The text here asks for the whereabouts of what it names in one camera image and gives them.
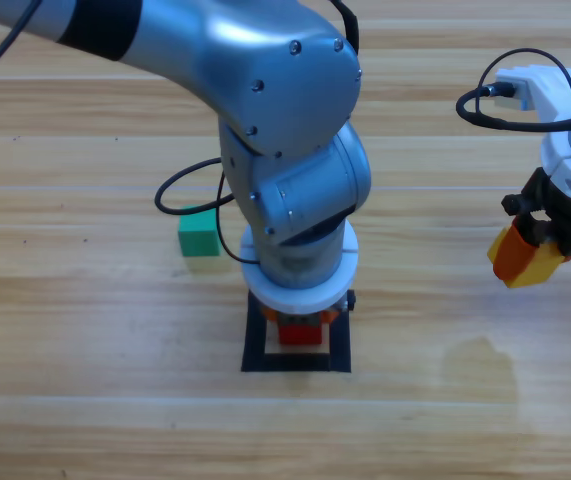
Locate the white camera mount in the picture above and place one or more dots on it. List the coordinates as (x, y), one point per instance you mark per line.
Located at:
(555, 90)

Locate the green cube block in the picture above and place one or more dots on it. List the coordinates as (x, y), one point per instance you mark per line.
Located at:
(197, 240)

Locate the black tape square outline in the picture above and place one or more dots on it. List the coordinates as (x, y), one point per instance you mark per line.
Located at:
(255, 350)

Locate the red cube block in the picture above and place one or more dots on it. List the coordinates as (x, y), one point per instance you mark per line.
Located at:
(300, 335)

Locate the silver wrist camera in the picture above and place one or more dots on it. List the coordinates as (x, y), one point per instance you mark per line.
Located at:
(512, 90)

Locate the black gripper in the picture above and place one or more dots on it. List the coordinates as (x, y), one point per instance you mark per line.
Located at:
(302, 319)
(570, 225)

